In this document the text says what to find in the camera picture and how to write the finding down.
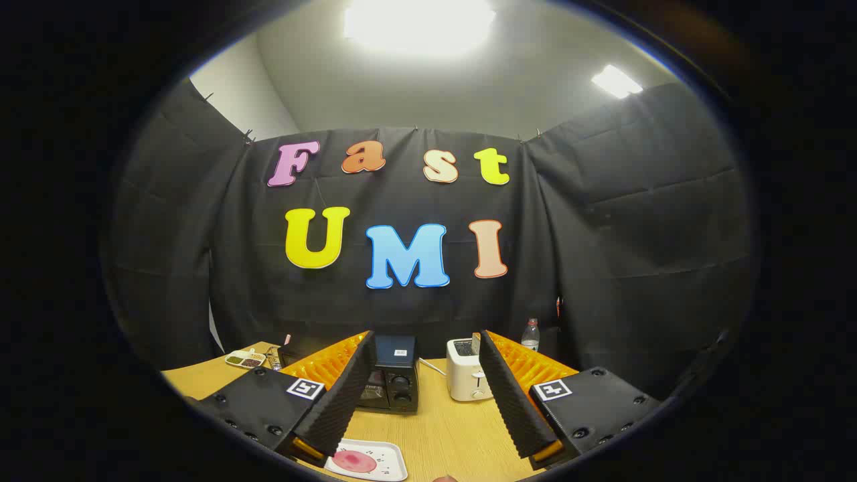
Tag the clear water bottle red label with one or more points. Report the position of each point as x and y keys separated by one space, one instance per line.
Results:
x=530 y=335

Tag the small ceiling light panel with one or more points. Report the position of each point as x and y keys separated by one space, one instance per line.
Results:
x=616 y=82

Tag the white divided spice dish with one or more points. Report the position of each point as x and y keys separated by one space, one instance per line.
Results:
x=245 y=359

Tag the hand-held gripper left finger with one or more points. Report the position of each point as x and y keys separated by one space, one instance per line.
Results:
x=348 y=395

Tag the white square plate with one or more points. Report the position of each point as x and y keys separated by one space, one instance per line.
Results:
x=392 y=458

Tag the white toaster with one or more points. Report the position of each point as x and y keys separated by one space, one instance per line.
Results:
x=463 y=378

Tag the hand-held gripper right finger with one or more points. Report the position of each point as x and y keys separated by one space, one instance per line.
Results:
x=512 y=402

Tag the black backdrop cloth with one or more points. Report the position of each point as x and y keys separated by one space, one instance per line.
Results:
x=602 y=234

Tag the pink ham slice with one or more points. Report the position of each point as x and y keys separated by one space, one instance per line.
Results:
x=355 y=461

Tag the large ceiling light panel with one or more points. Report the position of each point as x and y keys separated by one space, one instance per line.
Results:
x=418 y=23

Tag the black toaster oven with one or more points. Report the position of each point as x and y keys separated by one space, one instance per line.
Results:
x=395 y=351

